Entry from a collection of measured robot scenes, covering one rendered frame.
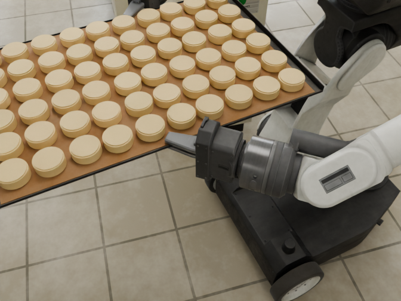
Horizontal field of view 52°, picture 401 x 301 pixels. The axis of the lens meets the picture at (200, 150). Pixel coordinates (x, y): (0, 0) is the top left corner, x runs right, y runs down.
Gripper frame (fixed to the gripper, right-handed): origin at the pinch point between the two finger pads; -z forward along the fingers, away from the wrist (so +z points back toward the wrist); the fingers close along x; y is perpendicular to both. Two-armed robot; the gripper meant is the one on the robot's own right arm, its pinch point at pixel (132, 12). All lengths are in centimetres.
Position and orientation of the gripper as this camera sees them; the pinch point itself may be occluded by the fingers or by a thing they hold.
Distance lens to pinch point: 100.5
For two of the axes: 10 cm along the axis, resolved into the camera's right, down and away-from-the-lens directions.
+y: 9.4, 2.6, -2.1
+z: 3.3, -7.3, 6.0
